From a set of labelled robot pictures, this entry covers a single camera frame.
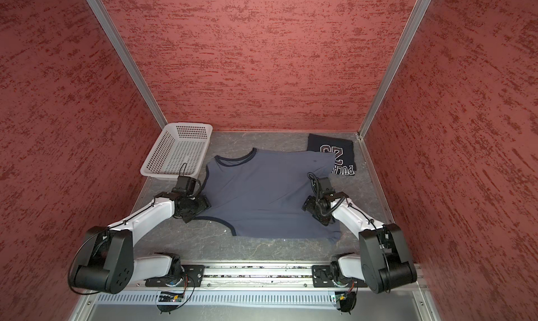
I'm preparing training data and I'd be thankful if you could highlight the grey-blue tank top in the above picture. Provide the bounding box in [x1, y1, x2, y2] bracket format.
[196, 148, 341, 243]

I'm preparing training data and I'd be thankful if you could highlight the navy tank top red trim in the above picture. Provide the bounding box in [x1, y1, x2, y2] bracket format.
[307, 134, 357, 176]

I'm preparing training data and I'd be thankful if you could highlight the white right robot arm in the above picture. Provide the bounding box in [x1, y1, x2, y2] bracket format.
[303, 193, 418, 294]

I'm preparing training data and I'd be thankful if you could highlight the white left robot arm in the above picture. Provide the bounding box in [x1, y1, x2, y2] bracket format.
[67, 192, 211, 295]

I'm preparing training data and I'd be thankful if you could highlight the white plastic laundry basket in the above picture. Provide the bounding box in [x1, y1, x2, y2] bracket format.
[140, 123, 213, 180]

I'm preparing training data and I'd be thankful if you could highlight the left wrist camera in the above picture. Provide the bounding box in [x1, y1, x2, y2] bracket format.
[172, 175, 199, 196]

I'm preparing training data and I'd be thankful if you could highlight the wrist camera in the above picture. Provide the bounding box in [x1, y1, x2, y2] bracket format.
[317, 177, 336, 198]
[172, 175, 199, 196]

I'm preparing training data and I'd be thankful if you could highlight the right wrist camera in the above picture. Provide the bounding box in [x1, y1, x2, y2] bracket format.
[317, 177, 336, 198]

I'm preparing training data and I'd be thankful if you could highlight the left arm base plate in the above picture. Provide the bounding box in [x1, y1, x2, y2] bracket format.
[144, 264, 205, 290]

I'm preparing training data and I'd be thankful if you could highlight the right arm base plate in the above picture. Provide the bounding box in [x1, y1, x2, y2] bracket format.
[311, 262, 351, 288]

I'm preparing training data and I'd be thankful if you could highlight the aluminium front rail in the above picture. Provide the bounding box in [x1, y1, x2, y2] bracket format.
[85, 261, 427, 290]

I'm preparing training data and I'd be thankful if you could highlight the left circuit board with wires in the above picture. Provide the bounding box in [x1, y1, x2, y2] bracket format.
[156, 292, 185, 313]

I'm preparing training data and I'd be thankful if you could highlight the circuit board with wires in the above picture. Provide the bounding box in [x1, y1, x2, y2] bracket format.
[156, 292, 185, 313]
[334, 291, 357, 313]

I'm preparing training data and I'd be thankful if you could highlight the slotted white cable duct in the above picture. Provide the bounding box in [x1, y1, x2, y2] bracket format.
[96, 290, 335, 309]

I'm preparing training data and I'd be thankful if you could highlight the right circuit board with wires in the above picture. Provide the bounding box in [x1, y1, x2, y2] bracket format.
[334, 291, 357, 313]

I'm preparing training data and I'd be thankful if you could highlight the aluminium corner post left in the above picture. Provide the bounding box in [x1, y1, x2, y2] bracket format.
[86, 0, 168, 128]

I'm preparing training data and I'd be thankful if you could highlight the aluminium corner post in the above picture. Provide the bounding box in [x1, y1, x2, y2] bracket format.
[358, 0, 432, 140]
[86, 0, 168, 128]

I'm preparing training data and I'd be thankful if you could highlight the aluminium corner post right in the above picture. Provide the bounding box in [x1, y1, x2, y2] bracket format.
[358, 0, 432, 140]

